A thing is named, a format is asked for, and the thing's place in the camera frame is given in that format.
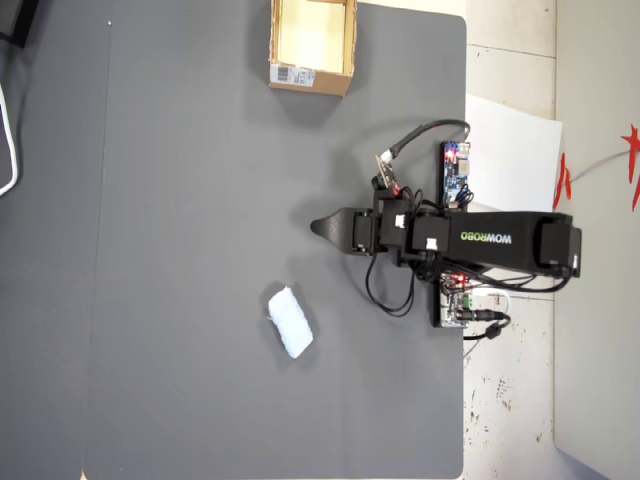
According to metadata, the circuit board with green terminal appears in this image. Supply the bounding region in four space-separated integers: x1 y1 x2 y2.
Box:
432 272 474 330

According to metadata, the black power cable plug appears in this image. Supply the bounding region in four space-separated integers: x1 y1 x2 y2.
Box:
462 308 513 343

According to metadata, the open cardboard box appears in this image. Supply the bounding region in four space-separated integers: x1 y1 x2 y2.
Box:
268 0 359 97

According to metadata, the grey table mat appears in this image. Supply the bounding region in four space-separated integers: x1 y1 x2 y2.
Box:
81 0 469 480

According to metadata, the bare wrist camera board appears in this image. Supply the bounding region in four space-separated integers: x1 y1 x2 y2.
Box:
374 152 404 198

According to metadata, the white yarn-wrapped block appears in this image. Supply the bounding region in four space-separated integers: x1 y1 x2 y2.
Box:
266 283 315 360

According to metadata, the thin black servo wire loop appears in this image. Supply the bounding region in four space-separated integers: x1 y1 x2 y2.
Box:
364 247 417 318

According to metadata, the black corner object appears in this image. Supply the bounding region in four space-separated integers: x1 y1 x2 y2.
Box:
0 0 52 49

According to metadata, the blue circuit board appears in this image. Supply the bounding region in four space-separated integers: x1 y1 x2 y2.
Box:
439 141 474 209

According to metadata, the white shipping label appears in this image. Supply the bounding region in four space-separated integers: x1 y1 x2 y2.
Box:
270 63 315 87

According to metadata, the white cable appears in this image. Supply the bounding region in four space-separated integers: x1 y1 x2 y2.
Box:
473 288 512 314

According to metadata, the thick black camera cable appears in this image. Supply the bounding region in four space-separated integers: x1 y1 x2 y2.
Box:
382 118 473 164

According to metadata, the black base wire bundle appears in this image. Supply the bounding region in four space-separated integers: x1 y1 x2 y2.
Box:
439 264 575 294

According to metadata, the small red paper cutout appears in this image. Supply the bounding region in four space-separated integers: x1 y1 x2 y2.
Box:
552 152 574 212

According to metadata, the white curved frame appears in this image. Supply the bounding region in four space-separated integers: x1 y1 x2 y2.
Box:
0 81 23 198

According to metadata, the white paper sheet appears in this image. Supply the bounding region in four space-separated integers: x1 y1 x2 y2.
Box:
465 93 564 214

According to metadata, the large red paper cutout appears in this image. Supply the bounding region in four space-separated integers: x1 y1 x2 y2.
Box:
620 123 640 212

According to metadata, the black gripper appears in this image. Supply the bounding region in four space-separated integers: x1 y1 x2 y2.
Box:
309 208 383 258

